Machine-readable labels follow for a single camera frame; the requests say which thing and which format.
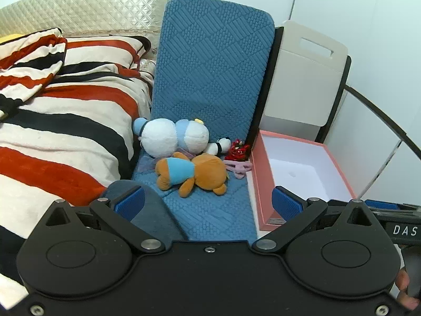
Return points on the orange plush bear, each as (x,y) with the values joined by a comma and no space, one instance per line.
(207,171)

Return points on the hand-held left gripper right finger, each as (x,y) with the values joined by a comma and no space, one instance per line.
(286,204)

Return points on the floral bed sheet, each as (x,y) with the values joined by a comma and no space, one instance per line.
(148,67)

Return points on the cream quilted pillow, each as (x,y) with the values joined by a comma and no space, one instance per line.
(98,3)

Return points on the pink cardboard box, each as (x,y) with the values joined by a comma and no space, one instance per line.
(263,177)

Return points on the purple chiffon scrunchie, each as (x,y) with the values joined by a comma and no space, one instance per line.
(148,164)

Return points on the white and blue plush toy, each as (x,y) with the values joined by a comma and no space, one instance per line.
(161,138)

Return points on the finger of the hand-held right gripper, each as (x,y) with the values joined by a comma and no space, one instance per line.
(381,204)

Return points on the red toy ornament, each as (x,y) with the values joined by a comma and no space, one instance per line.
(238,151)

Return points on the black curved bar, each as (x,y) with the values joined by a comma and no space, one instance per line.
(378,108)

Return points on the red black striped blanket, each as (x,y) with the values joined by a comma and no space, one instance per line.
(65,121)

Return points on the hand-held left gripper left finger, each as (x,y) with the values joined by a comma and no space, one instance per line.
(130,203)

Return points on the blue textured cushion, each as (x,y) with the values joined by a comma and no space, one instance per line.
(210,72)

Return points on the yellow cloth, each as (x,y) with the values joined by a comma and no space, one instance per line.
(5,38)

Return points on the person's right hand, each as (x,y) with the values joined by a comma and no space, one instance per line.
(402,279)

